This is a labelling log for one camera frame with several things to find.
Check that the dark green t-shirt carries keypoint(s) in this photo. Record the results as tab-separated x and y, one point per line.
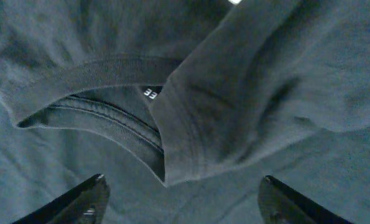
185	105

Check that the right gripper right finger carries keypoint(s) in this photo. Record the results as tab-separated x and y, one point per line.
280	204

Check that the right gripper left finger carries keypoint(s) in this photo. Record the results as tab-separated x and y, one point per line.
84	204

